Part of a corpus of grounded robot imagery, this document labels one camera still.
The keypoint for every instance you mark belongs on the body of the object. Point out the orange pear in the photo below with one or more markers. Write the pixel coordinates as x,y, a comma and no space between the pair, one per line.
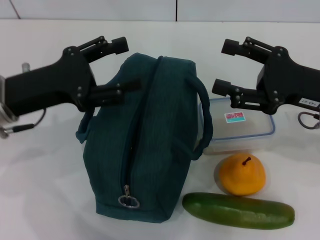
240,177

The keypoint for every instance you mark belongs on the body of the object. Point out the green cucumber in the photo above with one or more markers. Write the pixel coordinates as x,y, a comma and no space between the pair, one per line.
237,212

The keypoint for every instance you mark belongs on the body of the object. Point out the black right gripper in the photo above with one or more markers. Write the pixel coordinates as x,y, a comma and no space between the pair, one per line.
287,80

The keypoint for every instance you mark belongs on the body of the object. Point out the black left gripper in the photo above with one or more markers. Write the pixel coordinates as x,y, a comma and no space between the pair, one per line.
47,85

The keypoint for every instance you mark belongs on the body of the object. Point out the clear plastic food container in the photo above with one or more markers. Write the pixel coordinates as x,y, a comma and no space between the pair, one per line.
247,132

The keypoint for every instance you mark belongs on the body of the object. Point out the dark teal fabric lunch bag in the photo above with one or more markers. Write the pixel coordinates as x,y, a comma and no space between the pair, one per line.
155,150

